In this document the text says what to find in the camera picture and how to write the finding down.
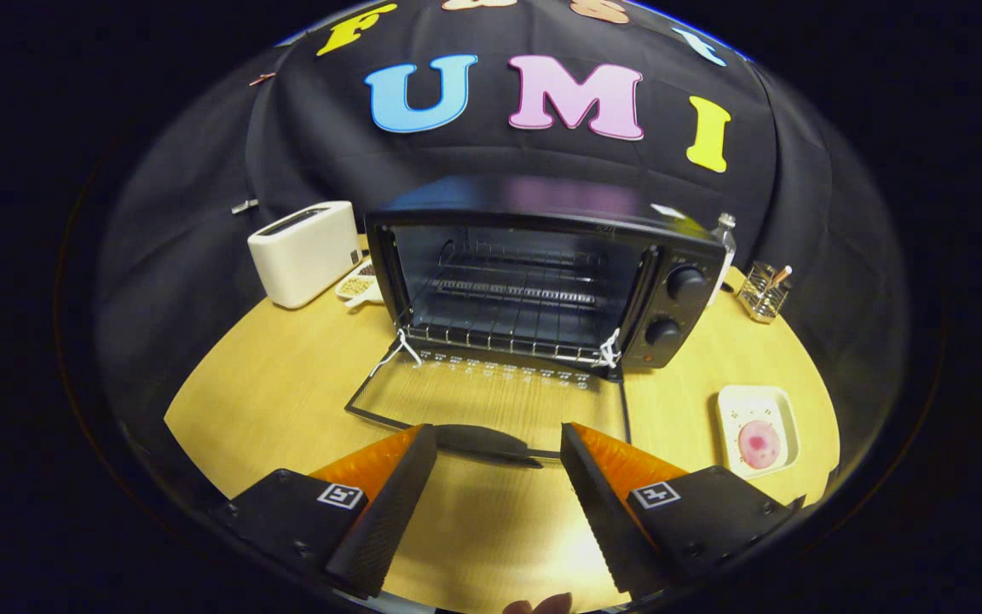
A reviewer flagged cream food tray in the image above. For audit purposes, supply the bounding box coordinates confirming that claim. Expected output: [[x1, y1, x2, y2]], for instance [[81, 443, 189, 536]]
[[717, 385, 800, 478]]

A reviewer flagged metal wire holder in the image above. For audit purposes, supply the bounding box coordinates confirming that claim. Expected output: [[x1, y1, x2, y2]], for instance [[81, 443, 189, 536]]
[[736, 262, 794, 323]]

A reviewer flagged white bread toaster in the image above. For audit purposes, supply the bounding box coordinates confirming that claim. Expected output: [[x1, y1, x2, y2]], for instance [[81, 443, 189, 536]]
[[247, 200, 364, 310]]

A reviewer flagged black toaster oven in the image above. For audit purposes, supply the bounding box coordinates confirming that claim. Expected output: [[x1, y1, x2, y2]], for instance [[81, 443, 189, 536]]
[[344, 175, 729, 468]]

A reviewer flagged pink ham slice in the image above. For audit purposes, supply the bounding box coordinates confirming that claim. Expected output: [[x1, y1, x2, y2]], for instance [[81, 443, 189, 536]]
[[737, 420, 783, 470]]

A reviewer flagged plastic bottle with pink label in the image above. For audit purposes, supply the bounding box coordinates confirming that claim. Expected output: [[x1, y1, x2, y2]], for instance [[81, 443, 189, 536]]
[[710, 213, 739, 304]]

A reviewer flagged small white dish of beans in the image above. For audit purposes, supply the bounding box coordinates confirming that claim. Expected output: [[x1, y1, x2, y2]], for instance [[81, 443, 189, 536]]
[[335, 258, 385, 308]]

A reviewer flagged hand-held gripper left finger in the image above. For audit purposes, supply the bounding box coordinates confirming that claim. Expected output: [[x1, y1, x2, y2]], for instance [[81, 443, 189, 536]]
[[217, 424, 439, 600]]

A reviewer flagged metal oven wire rack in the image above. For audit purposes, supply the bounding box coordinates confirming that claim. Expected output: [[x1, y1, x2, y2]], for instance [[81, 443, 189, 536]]
[[406, 243, 628, 363]]

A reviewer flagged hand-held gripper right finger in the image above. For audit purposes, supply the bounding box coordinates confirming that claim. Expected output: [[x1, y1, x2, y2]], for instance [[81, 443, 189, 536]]
[[561, 422, 806, 598]]

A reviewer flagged black backdrop cloth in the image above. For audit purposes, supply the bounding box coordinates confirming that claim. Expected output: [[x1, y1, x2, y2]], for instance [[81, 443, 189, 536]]
[[95, 0, 910, 478]]

